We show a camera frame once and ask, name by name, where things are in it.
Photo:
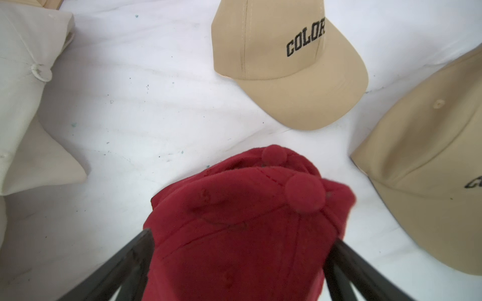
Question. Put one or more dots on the tan cap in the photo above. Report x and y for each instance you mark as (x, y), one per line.
(424, 160)
(289, 59)

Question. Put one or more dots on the tan cap back middle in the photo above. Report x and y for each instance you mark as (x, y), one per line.
(289, 59)

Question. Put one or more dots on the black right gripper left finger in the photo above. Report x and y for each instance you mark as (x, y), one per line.
(123, 277)

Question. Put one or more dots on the tan cap right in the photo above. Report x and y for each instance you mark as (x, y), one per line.
(424, 160)

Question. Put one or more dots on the cream cap behind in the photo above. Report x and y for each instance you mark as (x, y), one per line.
(32, 39)

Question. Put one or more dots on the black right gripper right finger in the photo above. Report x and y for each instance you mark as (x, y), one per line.
(345, 270)

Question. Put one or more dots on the wooden chessboard box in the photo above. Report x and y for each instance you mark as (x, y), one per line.
(48, 4)

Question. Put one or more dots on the cream Colorado cap front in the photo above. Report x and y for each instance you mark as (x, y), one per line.
(3, 220)

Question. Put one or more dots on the red Colorado cap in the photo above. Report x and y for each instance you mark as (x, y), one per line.
(265, 157)

